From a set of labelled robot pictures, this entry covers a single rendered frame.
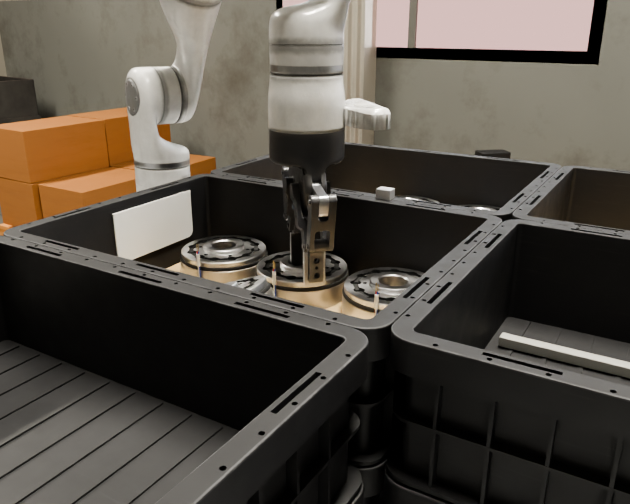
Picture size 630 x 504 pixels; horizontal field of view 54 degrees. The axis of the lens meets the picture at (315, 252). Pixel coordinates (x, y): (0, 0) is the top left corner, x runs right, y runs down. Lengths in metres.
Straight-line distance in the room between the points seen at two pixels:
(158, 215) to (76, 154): 2.77
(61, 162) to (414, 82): 1.83
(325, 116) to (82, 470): 0.36
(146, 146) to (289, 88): 0.50
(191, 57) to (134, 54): 3.47
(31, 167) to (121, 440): 2.95
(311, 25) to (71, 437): 0.39
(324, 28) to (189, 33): 0.42
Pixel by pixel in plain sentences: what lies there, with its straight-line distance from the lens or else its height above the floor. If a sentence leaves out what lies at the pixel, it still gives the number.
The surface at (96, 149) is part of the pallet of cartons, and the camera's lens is 3.60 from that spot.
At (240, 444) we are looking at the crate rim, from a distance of 0.30.
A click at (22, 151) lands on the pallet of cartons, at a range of 3.39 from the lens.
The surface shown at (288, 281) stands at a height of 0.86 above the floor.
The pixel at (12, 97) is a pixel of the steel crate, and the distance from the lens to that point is 5.08.
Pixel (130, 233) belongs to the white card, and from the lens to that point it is 0.74.
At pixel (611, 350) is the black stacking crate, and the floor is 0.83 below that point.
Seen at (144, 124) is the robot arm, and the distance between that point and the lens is 1.04.
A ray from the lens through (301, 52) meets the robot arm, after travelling 0.58.
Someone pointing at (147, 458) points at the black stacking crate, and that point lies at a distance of 0.47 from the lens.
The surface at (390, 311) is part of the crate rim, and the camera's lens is 0.43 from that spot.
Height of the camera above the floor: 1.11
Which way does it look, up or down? 20 degrees down
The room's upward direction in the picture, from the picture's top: straight up
